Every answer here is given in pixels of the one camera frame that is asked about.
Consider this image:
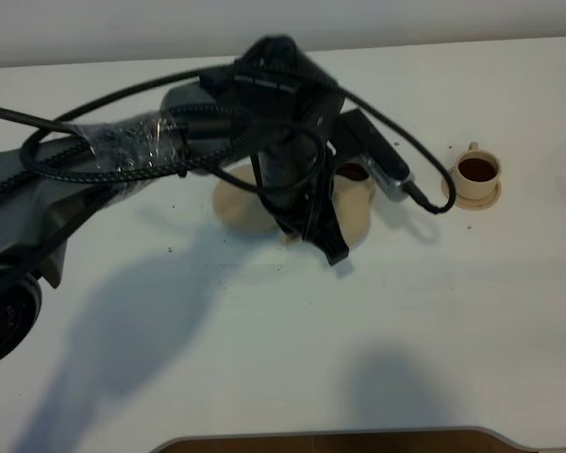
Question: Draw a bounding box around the beige teacup near teapot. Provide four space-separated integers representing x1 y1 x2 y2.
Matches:
336 162 369 182

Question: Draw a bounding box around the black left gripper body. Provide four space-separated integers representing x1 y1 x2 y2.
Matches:
252 126 333 236

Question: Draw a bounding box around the beige saucer far right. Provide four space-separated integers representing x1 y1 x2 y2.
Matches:
450 167 502 210

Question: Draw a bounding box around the beige teacup far right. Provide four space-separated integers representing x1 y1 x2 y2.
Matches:
452 142 501 201

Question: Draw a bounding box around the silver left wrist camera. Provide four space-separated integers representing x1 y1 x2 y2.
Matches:
329 109 414 203

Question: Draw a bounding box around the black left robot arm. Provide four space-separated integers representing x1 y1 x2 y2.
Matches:
0 35 349 360

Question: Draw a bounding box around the beige saucer near teapot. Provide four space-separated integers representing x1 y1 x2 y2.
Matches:
365 180 377 203

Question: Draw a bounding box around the beige ceramic teapot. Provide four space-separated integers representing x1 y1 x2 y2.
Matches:
282 181 372 251

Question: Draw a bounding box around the black braided left cable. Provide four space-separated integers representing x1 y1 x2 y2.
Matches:
0 60 458 303

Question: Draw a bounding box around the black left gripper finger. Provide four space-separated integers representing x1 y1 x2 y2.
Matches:
275 214 304 241
306 196 349 266

